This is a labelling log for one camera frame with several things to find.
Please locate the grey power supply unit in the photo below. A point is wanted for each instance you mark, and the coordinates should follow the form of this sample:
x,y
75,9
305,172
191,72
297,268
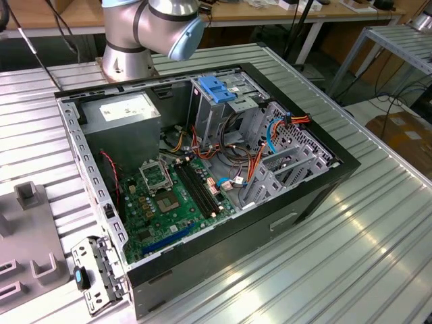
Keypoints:
x,y
125,141

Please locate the black open PC case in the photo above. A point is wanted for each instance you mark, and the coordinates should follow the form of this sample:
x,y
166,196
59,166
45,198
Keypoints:
x,y
236,243

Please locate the silver cylinder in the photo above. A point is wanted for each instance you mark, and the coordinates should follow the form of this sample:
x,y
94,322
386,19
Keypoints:
x,y
422,21

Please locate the grey metal slot bracket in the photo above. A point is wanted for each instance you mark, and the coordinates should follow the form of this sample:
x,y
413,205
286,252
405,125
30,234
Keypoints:
x,y
104,266

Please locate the small white box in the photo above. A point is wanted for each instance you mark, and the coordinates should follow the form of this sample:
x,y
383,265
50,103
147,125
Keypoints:
x,y
287,4

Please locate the black RAM slot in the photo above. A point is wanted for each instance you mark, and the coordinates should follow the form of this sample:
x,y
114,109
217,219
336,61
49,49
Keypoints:
x,y
196,190
204,185

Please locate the black blue bracket latch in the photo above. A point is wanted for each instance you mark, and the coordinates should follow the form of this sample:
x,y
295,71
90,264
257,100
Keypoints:
x,y
81,278

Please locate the blue plastic drive latch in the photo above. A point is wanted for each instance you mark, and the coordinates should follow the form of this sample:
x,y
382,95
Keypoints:
x,y
212,88

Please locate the grey parts rack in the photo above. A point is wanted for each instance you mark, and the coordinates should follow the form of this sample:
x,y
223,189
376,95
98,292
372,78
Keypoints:
x,y
30,233

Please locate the metal slat side table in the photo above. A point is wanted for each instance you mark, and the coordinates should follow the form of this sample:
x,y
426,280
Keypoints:
x,y
398,42

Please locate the grey optical drive cage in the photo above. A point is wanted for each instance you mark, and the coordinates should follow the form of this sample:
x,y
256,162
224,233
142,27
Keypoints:
x,y
206,114

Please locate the grey perforated disk bay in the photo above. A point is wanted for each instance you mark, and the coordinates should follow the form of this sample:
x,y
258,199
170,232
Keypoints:
x,y
270,187

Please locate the blue expansion slot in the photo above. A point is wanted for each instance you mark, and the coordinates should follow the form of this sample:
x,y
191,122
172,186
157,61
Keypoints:
x,y
168,238

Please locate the wooden desk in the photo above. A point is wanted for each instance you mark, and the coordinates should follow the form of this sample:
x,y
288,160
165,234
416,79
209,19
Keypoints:
x,y
263,15

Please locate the small black device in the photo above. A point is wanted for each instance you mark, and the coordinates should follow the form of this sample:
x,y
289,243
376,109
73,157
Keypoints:
x,y
384,4

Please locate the brown cardboard box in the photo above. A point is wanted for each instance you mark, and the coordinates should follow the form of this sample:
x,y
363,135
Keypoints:
x,y
405,135

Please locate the CPU socket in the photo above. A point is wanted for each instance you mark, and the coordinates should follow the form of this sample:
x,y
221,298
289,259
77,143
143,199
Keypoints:
x,y
167,202

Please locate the green motherboard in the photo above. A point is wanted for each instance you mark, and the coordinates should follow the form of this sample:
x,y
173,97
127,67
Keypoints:
x,y
182,217

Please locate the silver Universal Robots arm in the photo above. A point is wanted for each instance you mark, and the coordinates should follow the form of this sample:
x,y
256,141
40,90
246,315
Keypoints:
x,y
125,33

